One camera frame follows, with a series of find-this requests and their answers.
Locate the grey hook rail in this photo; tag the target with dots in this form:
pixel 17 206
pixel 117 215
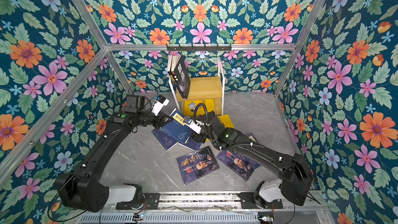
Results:
pixel 194 48

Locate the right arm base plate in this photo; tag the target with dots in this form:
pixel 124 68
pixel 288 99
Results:
pixel 249 200

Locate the purple book orange calligraphy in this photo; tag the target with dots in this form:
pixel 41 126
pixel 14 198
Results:
pixel 196 165

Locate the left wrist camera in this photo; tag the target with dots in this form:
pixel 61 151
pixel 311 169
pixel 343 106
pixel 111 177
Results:
pixel 141 104

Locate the aluminium frame corner post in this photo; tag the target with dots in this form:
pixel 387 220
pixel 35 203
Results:
pixel 304 33
pixel 103 45

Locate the aluminium frame corner post left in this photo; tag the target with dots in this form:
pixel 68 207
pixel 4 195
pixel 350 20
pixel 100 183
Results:
pixel 103 45

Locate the yellow book on table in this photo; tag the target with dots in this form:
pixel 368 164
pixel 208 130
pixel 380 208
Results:
pixel 226 121

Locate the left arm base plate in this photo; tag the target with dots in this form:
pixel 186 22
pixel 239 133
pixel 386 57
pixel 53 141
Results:
pixel 142 201

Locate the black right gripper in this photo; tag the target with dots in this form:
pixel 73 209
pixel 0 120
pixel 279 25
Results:
pixel 197 137

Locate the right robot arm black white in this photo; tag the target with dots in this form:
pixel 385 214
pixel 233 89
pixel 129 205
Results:
pixel 294 175

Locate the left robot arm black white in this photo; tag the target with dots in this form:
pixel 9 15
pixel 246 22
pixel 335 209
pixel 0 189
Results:
pixel 81 188

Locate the navy book large yellow label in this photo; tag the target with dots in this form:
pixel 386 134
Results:
pixel 188 142

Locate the aluminium frame left diagonal bar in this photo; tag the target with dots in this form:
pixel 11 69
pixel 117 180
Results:
pixel 23 148

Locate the aluminium frame horizontal back bar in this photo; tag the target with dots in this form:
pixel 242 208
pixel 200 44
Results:
pixel 261 47

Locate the white metal wooden book shelf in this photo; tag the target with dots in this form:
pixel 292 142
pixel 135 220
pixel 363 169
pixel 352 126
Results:
pixel 204 88

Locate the aluminium frame corner post right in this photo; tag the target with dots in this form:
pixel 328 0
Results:
pixel 304 33

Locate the navy book Sunzi label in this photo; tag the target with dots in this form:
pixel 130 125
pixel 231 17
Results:
pixel 176 128

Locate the aluminium front rail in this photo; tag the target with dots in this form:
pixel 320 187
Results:
pixel 229 201

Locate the black Murphy's law book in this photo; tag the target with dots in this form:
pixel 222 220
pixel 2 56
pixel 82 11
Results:
pixel 181 76

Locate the black book red spine text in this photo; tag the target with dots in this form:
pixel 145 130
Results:
pixel 171 66

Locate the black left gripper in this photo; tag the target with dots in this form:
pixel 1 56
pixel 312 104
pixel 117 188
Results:
pixel 160 120

